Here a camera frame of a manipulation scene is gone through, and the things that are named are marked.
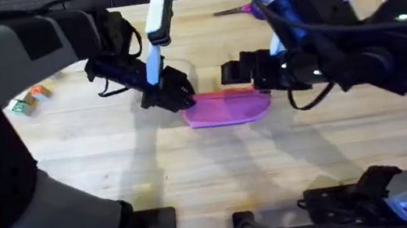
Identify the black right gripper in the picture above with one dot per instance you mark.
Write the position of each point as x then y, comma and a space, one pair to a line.
300, 71

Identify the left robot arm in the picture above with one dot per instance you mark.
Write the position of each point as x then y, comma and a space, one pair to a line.
2, 50

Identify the small toy blocks heap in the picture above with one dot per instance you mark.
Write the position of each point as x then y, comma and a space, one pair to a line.
40, 92

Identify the right wrist upright plate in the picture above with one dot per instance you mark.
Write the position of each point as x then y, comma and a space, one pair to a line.
314, 1

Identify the black rail clamp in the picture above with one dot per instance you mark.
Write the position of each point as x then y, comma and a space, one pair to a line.
243, 221

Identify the left wrist upright plate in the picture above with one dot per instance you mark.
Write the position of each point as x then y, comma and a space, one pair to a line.
155, 14

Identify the pink soft zip bag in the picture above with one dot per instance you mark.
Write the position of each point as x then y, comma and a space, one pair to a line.
226, 107

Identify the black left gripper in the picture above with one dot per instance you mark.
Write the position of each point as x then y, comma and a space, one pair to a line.
118, 68

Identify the wrist upright plate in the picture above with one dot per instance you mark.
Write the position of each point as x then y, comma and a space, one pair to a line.
314, 1
155, 14

